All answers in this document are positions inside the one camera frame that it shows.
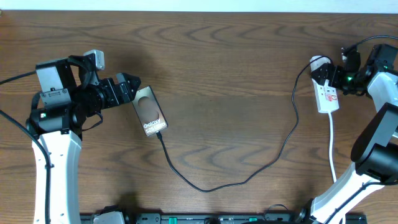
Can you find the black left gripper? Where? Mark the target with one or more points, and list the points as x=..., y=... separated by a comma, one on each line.
x=113, y=97

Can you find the Galaxy S25 Ultra smartphone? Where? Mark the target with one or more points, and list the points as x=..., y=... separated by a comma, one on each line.
x=149, y=111

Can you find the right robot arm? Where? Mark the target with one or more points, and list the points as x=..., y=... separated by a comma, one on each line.
x=373, y=155

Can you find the white USB charger adapter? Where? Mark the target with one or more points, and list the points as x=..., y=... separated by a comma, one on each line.
x=317, y=61

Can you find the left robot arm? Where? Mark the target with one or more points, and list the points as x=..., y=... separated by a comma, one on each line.
x=71, y=92

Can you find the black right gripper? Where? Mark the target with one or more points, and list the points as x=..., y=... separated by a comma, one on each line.
x=325, y=69

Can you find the white power strip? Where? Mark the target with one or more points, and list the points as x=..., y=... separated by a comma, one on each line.
x=326, y=97

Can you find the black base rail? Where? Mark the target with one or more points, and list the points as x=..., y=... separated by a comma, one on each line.
x=156, y=218

